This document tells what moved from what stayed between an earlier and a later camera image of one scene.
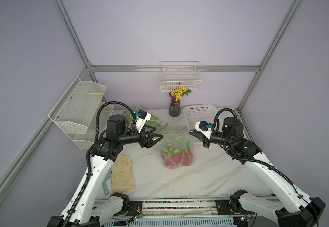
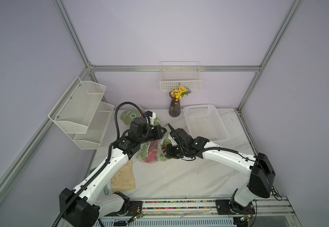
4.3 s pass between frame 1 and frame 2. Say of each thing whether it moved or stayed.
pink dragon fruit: moved
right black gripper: moved
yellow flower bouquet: stayed
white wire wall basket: stayed
